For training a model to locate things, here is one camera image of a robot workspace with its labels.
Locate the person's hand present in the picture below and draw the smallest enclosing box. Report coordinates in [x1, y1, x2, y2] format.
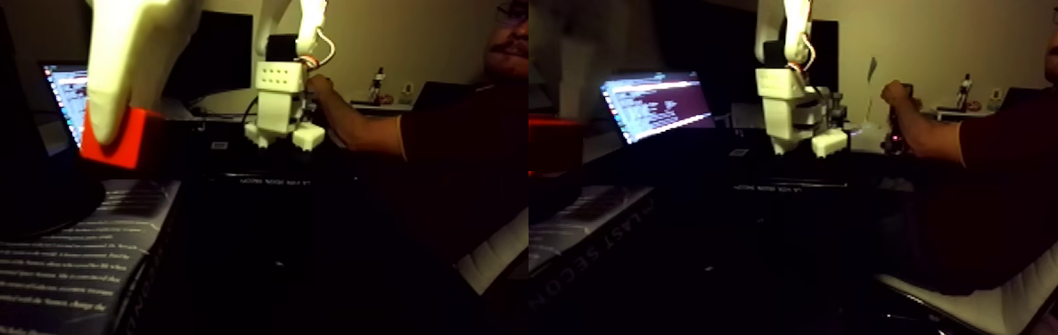
[880, 80, 915, 119]

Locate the open laptop with lit screen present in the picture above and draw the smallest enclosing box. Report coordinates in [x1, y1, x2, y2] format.
[42, 61, 90, 146]

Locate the red cube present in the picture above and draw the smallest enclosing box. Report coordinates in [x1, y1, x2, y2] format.
[79, 104, 165, 172]

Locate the dark leader arm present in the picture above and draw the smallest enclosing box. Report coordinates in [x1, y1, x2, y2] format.
[882, 84, 914, 157]

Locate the black computer monitor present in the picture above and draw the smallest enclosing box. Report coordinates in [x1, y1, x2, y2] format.
[163, 9, 255, 102]

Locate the person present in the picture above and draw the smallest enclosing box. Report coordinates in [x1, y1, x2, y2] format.
[880, 0, 1058, 296]

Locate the thin black lettered book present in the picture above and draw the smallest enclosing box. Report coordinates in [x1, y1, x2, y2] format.
[196, 171, 326, 188]

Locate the white office chair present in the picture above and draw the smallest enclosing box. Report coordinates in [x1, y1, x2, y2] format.
[874, 200, 1058, 335]

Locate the black book with printed text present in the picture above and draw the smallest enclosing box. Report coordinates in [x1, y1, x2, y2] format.
[0, 177, 184, 335]

